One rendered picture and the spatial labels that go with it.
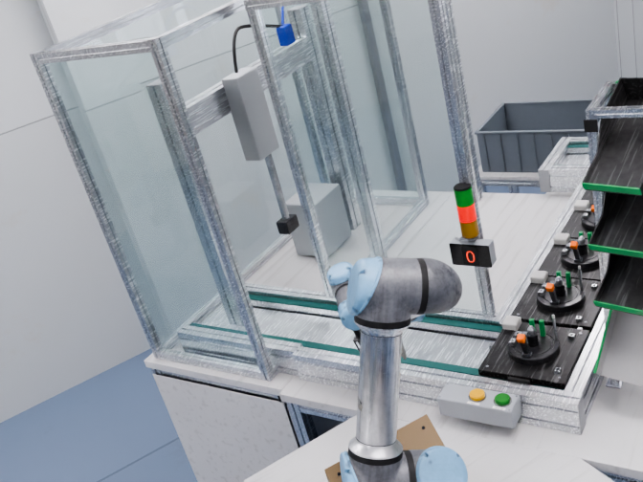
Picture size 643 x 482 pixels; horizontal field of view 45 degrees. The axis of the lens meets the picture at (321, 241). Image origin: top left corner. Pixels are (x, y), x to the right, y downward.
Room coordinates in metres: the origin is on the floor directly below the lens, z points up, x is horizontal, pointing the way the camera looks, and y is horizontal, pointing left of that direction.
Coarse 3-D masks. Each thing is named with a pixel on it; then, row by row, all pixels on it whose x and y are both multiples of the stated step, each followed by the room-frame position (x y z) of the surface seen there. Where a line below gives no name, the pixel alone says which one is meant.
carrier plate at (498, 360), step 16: (512, 336) 1.83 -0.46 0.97; (560, 336) 1.77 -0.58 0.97; (576, 336) 1.75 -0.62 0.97; (496, 352) 1.78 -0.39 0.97; (560, 352) 1.70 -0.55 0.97; (576, 352) 1.68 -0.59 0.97; (480, 368) 1.72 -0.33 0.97; (496, 368) 1.71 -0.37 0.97; (512, 368) 1.69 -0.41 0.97; (528, 368) 1.67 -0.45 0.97; (544, 368) 1.65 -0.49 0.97; (544, 384) 1.61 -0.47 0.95; (560, 384) 1.58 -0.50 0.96
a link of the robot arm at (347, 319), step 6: (342, 288) 1.72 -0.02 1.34; (336, 294) 1.72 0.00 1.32; (342, 294) 1.70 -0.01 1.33; (336, 300) 1.71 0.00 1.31; (342, 300) 1.67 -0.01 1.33; (342, 306) 1.65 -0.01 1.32; (342, 312) 1.64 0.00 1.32; (342, 318) 1.63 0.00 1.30; (348, 318) 1.62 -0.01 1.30; (348, 324) 1.63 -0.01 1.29; (354, 324) 1.63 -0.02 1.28; (354, 330) 1.63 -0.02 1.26
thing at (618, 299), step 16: (624, 256) 1.64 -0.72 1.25; (608, 272) 1.61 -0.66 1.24; (624, 272) 1.60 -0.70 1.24; (640, 272) 1.58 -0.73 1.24; (608, 288) 1.59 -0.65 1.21; (624, 288) 1.56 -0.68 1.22; (640, 288) 1.54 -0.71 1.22; (608, 304) 1.53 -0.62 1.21; (624, 304) 1.53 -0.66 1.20; (640, 304) 1.50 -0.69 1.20
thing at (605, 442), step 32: (512, 224) 2.68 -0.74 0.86; (544, 224) 2.61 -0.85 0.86; (512, 256) 2.44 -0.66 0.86; (512, 288) 2.24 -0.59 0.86; (288, 384) 2.04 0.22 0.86; (320, 384) 2.00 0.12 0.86; (352, 416) 1.84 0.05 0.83; (416, 416) 1.73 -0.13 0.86; (448, 416) 1.70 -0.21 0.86; (608, 416) 1.54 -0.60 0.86; (640, 416) 1.50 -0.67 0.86; (544, 448) 1.49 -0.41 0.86; (576, 448) 1.46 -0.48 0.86; (608, 448) 1.43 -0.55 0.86; (640, 448) 1.40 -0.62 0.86
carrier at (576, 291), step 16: (544, 272) 2.08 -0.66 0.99; (560, 272) 1.98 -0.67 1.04; (528, 288) 2.05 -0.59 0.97; (544, 288) 1.98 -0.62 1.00; (560, 288) 1.93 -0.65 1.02; (576, 288) 1.95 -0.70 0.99; (528, 304) 1.96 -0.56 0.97; (544, 304) 1.91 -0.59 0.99; (560, 304) 1.89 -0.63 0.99; (576, 304) 1.88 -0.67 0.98; (592, 304) 1.87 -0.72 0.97; (528, 320) 1.89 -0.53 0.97; (544, 320) 1.86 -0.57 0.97; (560, 320) 1.84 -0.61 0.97; (592, 320) 1.80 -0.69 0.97
